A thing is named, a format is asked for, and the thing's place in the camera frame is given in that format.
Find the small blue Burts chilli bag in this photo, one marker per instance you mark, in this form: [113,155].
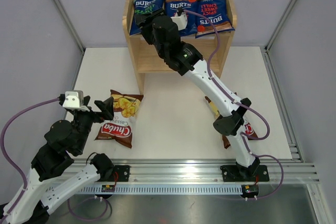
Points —
[171,8]

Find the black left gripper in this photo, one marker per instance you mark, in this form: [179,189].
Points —
[106,108]

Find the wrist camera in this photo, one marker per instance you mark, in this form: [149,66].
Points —
[180,19]
[73,100]

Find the large blue Burts chilli bag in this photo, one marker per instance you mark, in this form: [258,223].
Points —
[216,12]

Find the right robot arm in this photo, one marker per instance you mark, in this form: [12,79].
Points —
[187,61]

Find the right Chuba cassava chips bag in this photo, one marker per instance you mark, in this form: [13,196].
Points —
[229,125]

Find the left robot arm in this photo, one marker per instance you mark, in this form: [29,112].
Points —
[65,140]

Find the Burts sea salt vinegar bag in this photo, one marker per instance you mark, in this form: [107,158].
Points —
[143,7]

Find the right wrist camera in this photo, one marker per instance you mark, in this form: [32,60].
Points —
[180,19]

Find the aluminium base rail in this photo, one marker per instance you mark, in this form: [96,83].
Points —
[204,171]

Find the white slotted cable duct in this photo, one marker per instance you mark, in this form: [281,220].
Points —
[123,189]

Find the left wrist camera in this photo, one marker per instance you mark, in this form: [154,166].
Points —
[73,100]

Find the left Chuba cassava chips bag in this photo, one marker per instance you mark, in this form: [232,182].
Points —
[121,127]

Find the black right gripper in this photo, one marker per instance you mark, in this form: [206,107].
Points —
[144,19]

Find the chuba cassava chips bag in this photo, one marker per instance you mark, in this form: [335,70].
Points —
[229,125]
[121,127]

